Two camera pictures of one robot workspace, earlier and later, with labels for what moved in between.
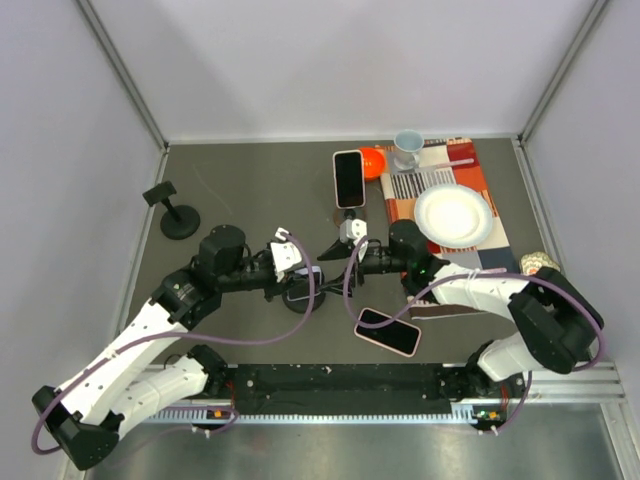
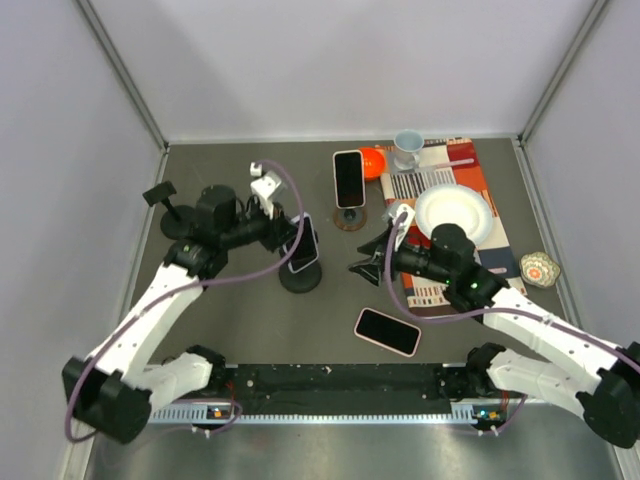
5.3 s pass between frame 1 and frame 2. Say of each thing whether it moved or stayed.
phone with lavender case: moved
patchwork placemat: stayed
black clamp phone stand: moved
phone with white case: stayed
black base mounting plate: stayed
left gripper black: moved
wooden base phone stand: stayed
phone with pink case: stayed
